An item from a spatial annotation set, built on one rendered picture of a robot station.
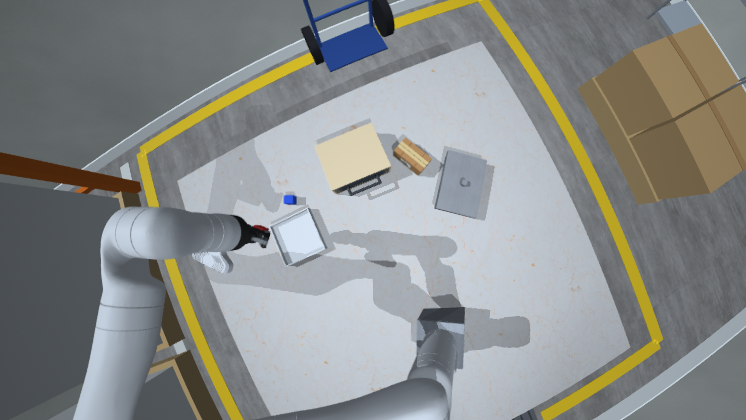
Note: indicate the brown cardboard box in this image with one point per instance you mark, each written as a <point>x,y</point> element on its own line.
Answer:
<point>411,156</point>

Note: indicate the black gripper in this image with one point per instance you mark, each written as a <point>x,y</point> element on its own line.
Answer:
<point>250,234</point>

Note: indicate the grey metal lid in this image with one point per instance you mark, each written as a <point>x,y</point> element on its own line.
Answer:
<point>455,194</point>

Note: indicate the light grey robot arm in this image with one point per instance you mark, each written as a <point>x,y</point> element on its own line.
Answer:
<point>131,309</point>

